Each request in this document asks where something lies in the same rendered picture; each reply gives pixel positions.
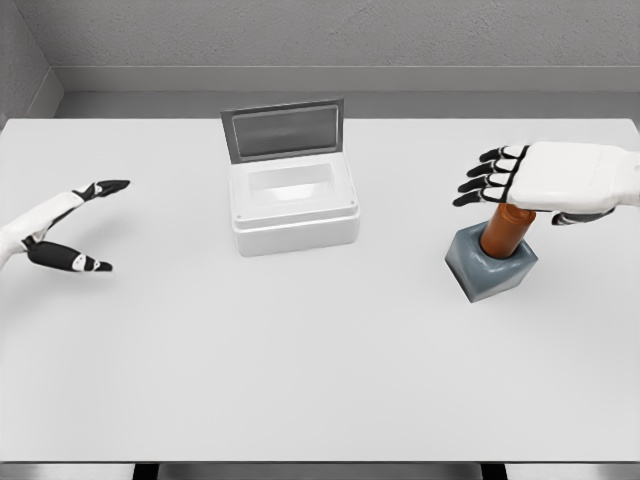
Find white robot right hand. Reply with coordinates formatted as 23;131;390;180
452;142;622;227

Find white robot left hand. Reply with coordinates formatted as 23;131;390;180
10;178;132;275

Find brown cylindrical bottle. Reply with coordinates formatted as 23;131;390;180
478;202;538;259

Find grey-blue square holder block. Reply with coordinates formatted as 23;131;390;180
444;223;540;304

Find white rectangular storage box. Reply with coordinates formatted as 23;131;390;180
228;149;362;259

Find grey hinged box lid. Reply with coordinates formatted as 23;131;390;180
220;97;347;164

